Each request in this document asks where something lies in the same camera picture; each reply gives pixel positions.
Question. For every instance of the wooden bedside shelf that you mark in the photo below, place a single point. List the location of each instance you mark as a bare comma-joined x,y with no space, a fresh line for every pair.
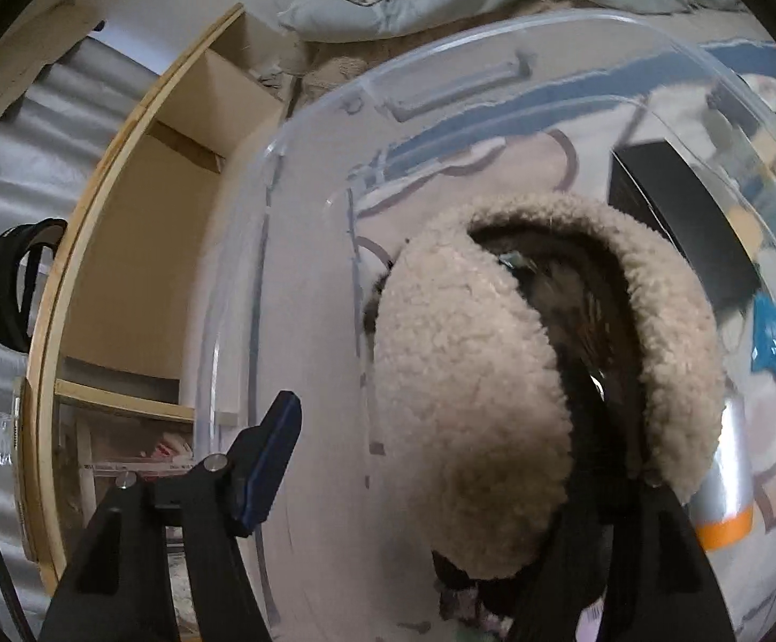
147,214

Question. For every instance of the beige fluffy earmuffs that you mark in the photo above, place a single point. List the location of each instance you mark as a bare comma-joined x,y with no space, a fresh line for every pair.
468,414

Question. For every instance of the black box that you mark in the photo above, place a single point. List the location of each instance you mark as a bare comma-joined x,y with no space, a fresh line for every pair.
682,227

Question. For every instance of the beige printed valance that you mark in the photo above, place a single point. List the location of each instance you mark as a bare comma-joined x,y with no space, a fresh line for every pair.
27,47

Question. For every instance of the small plush doll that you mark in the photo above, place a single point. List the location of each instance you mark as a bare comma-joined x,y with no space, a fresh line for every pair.
172,447

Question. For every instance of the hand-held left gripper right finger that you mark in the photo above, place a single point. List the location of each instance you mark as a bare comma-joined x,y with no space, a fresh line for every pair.
655,548

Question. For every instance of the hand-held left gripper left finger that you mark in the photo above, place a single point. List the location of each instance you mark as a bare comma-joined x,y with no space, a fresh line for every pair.
271,461

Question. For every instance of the clear plastic storage box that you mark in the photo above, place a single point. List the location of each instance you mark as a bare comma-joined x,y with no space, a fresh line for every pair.
428,114

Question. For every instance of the grey curtain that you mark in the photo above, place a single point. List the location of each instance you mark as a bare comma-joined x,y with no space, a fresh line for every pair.
60,114

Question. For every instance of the clear roll with orange cap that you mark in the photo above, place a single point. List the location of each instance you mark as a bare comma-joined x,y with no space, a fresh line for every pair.
722,481

